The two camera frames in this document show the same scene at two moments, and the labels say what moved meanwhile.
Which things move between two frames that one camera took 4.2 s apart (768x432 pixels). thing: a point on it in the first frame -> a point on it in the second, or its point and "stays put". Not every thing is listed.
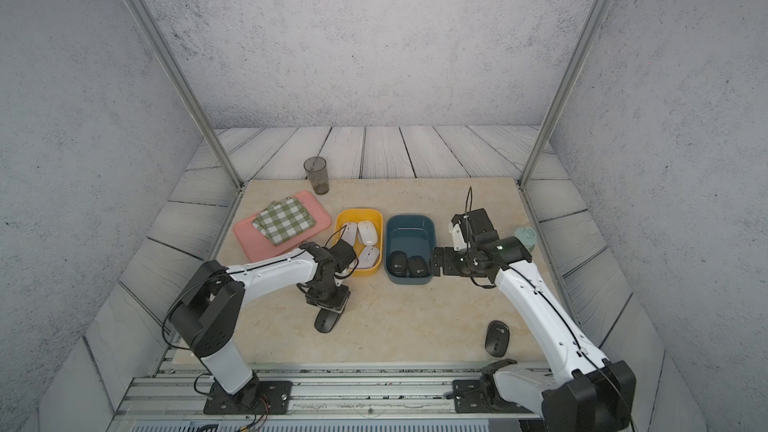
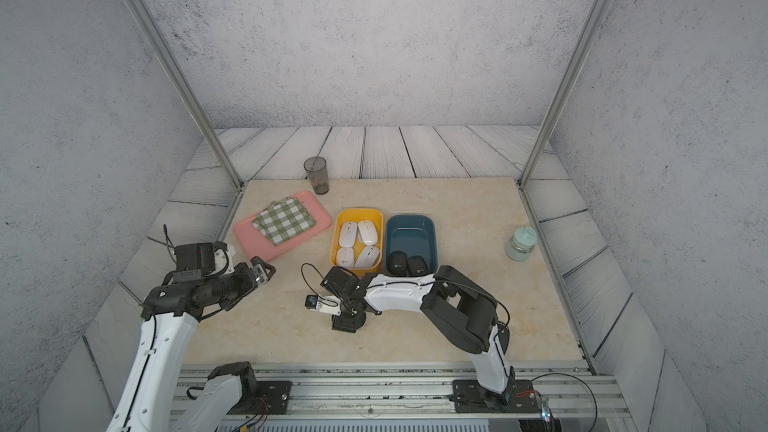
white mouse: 349,232 stays put
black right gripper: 449,267 -> 346,325
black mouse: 417,266 stays put
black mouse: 497,338 stays put
